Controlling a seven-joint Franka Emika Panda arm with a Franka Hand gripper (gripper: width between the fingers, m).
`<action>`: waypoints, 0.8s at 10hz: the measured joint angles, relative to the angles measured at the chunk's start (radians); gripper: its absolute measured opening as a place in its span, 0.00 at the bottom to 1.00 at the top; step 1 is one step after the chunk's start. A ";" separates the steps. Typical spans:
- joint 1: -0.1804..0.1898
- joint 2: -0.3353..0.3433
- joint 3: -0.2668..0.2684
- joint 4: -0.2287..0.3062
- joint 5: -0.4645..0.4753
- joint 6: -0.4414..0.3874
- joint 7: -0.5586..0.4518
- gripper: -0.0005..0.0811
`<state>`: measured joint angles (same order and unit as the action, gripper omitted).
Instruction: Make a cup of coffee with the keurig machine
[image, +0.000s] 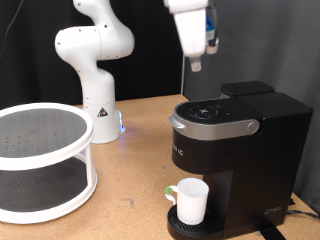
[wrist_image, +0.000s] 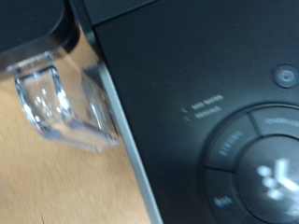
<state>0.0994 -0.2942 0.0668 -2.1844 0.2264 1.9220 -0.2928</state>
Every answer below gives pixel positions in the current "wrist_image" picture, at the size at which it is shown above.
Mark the silver handle brewer lid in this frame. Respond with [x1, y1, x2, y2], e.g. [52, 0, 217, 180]
[93, 0, 299, 224]

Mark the clear water reservoir black lid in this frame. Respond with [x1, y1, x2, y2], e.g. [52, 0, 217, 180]
[0, 0, 121, 154]

